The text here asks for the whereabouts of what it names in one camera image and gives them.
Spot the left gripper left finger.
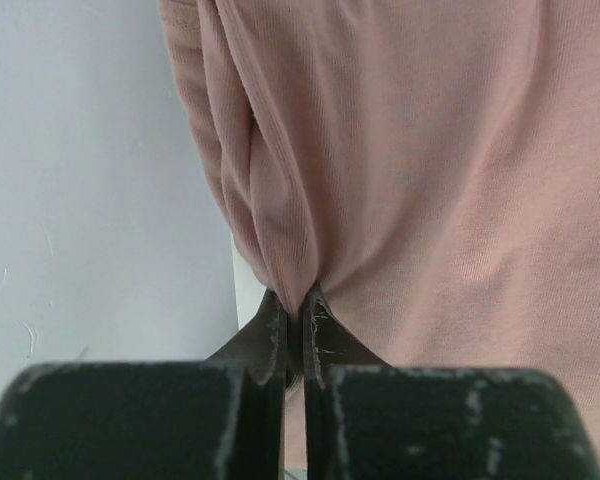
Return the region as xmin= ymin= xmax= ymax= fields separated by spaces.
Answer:
xmin=0 ymin=292 xmax=287 ymax=479

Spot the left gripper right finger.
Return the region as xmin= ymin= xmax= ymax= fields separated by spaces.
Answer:
xmin=302 ymin=286 xmax=600 ymax=479

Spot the pink t shirt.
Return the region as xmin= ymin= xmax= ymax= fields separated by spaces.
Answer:
xmin=159 ymin=1 xmax=600 ymax=458

